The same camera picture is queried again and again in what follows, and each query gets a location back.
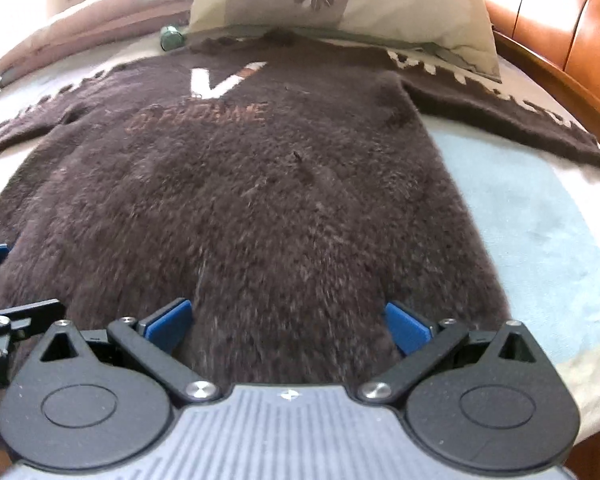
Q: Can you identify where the green bottle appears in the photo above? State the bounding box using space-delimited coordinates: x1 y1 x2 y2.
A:
159 24 187 54

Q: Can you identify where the wooden bed headboard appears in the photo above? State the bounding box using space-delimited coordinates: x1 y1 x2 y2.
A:
482 0 600 147

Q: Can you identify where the floral patchwork pillow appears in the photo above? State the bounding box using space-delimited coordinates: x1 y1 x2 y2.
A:
187 0 502 83

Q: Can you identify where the brown fuzzy lettered sweater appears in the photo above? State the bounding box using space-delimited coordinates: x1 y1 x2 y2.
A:
0 30 600 396

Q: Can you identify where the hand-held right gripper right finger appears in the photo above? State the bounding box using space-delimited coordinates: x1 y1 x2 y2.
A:
356 301 538 403

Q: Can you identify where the pink folded quilt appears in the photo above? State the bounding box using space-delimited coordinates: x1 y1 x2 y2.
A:
0 0 201 88

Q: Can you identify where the striped pastel bed sheet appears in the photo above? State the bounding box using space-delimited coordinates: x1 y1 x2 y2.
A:
0 35 600 441

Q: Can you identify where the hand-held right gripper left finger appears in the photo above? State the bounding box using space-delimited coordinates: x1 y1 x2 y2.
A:
40 298 223 403

